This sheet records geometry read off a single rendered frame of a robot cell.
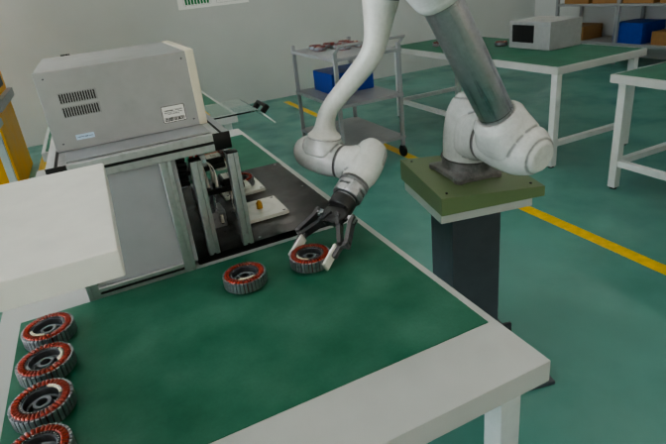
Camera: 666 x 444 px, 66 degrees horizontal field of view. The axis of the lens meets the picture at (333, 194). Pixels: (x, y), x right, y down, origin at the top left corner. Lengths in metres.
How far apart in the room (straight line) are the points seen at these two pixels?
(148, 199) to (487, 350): 0.89
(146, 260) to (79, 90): 0.47
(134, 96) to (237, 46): 5.68
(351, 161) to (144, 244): 0.61
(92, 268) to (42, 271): 0.05
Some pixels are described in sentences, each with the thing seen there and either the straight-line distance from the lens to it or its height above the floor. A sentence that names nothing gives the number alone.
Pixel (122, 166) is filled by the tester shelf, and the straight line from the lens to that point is 1.36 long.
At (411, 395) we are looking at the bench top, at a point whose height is 0.75.
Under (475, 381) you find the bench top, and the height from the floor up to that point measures 0.75.
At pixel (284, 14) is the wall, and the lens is 7.30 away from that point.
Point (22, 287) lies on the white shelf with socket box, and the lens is 0.63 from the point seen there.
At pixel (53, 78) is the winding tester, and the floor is 1.30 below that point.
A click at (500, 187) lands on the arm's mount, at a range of 1.70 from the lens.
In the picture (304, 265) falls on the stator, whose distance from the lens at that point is 1.34.
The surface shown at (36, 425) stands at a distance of 1.14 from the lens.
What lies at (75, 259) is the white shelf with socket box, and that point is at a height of 1.20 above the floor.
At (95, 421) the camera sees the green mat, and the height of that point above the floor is 0.75.
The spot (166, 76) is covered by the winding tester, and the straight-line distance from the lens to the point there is 1.47.
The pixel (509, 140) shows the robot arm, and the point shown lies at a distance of 1.50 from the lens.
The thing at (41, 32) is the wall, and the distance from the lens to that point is 6.86.
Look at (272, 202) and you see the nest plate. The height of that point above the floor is 0.78.
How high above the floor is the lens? 1.45
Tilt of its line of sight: 23 degrees down
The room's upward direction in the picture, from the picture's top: 6 degrees counter-clockwise
